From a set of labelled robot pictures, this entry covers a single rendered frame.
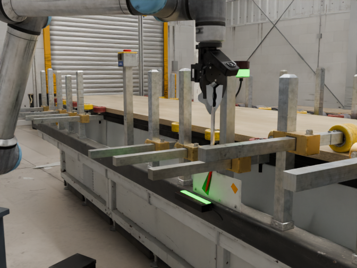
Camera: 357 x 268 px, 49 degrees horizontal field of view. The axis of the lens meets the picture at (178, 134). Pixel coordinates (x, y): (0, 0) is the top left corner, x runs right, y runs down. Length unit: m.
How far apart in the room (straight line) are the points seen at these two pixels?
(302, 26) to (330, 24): 0.74
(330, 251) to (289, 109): 0.36
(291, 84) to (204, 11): 0.33
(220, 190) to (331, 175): 0.62
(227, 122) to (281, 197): 0.30
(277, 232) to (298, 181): 0.46
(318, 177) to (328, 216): 0.60
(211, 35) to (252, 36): 9.70
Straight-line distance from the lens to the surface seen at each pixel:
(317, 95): 2.39
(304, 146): 1.01
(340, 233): 1.29
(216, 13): 1.17
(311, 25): 9.77
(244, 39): 11.06
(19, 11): 1.37
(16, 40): 1.54
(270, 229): 1.13
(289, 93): 1.05
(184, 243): 2.08
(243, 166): 1.21
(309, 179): 0.69
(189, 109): 1.45
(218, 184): 1.30
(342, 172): 0.75
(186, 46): 11.30
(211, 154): 0.85
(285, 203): 1.10
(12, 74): 1.57
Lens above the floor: 1.12
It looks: 9 degrees down
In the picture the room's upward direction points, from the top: straight up
